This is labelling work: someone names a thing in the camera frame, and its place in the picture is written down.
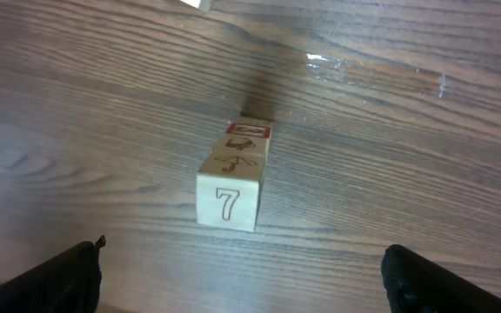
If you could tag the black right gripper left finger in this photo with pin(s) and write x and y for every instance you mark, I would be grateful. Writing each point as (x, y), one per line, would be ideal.
(68, 282)

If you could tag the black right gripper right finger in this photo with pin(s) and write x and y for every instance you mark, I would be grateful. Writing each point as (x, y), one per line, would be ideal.
(415, 284)

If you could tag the wooden block green side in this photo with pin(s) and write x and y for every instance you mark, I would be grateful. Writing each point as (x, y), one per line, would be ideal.
(251, 127)

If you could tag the wooden elephant block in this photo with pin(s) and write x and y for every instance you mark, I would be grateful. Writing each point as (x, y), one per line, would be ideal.
(235, 144)

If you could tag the wooden turtle block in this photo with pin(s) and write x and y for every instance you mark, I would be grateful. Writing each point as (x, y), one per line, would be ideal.
(203, 5)

